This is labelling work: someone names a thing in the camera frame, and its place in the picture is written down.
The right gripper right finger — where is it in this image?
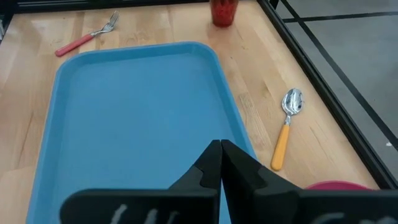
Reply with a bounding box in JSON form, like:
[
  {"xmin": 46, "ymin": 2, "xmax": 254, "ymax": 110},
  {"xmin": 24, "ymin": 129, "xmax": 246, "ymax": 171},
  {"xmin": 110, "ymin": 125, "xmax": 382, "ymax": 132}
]
[{"xmin": 221, "ymin": 139, "xmax": 398, "ymax": 224}]

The yellow-handled metal spoon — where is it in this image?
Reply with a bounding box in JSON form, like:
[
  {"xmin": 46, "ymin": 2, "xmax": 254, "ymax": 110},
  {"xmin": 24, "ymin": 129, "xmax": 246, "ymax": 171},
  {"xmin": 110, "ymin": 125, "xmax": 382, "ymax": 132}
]
[{"xmin": 270, "ymin": 88, "xmax": 304, "ymax": 172}]

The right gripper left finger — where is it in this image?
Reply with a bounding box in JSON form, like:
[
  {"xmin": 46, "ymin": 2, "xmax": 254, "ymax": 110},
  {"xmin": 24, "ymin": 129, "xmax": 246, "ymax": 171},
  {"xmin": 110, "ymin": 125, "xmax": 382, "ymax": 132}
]
[{"xmin": 59, "ymin": 139, "xmax": 222, "ymax": 224}]

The pink round plate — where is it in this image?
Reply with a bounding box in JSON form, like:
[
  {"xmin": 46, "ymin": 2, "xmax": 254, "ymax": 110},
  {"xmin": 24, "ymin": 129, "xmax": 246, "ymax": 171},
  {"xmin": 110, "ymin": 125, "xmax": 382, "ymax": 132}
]
[{"xmin": 306, "ymin": 180, "xmax": 373, "ymax": 191}]

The red translucent ribbed cup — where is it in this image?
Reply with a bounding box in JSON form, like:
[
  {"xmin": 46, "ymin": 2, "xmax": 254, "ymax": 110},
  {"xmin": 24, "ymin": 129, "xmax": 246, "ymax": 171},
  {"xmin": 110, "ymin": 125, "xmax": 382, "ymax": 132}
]
[{"xmin": 210, "ymin": 0, "xmax": 239, "ymax": 27}]

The black aluminium table frame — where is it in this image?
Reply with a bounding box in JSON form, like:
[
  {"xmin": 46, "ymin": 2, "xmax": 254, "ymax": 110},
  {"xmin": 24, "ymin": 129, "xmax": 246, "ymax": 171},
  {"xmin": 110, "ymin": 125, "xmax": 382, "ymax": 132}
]
[{"xmin": 0, "ymin": 0, "xmax": 398, "ymax": 190}]

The blue plastic tray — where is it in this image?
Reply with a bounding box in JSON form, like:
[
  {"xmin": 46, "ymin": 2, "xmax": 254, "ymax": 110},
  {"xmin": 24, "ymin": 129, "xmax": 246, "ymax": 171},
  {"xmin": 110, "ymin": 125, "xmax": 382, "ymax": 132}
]
[{"xmin": 26, "ymin": 42, "xmax": 257, "ymax": 224}]

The red-handled metal fork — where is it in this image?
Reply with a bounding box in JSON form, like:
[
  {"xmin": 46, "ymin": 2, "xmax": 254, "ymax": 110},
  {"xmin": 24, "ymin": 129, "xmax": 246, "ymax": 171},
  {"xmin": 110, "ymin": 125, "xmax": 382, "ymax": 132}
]
[{"xmin": 55, "ymin": 11, "xmax": 121, "ymax": 58}]

